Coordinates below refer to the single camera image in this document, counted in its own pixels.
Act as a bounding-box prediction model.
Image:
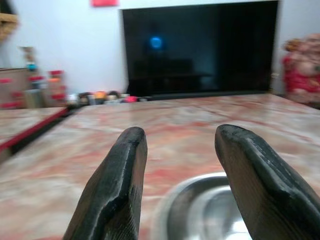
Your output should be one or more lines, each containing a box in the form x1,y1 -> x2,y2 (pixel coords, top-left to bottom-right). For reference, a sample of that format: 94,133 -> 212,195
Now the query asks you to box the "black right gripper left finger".
62,126 -> 149,240

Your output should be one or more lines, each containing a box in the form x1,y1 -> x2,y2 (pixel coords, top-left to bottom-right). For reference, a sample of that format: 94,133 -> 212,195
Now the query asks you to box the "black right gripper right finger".
214,124 -> 320,240

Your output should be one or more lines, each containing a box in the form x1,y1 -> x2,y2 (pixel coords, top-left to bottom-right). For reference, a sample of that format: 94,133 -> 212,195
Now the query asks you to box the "stainless steel bowl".
156,171 -> 253,240

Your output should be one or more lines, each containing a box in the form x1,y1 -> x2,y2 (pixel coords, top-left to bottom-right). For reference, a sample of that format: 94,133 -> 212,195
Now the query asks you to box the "marble pattern folding table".
0,92 -> 320,240
0,106 -> 70,151

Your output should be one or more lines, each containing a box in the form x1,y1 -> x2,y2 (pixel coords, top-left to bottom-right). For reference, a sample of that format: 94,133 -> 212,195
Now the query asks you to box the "black white toy figurine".
78,91 -> 95,105
107,90 -> 121,102

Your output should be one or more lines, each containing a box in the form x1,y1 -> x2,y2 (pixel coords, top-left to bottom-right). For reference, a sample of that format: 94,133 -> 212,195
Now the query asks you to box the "yellow toy figurine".
94,90 -> 108,101

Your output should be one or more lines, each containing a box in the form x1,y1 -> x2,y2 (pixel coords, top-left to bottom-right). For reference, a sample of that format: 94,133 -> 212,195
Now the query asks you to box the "small jar red lid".
49,93 -> 67,107

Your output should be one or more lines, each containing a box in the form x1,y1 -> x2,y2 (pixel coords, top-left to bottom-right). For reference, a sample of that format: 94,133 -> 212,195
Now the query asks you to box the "black tv console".
146,90 -> 271,101

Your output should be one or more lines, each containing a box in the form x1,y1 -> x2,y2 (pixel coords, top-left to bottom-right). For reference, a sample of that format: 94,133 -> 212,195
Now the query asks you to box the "clear jar orange lid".
48,77 -> 67,95

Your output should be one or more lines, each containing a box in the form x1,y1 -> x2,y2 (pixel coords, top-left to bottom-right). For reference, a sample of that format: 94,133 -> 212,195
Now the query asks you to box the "red gold statue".
281,33 -> 320,107

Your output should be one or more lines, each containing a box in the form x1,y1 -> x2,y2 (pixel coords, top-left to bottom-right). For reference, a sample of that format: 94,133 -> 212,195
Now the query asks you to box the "clear jar red lid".
48,70 -> 67,79
28,75 -> 49,91

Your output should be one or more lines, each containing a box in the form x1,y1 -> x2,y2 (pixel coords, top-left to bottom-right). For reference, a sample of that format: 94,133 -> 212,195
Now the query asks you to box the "wooden drawer cabinet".
0,67 -> 30,110

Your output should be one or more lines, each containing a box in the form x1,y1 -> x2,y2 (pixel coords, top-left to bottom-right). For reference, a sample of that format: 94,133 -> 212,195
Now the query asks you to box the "black television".
121,0 -> 280,97

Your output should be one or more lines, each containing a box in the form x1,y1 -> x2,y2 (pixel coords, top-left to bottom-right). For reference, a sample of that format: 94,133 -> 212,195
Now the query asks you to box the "gold trophy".
20,46 -> 39,76

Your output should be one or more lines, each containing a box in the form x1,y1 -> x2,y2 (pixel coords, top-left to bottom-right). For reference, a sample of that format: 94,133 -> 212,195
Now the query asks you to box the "red wall paper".
91,0 -> 121,8

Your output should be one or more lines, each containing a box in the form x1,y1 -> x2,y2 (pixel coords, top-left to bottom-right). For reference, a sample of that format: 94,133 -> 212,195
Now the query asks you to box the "wooden wall shelf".
0,0 -> 20,44

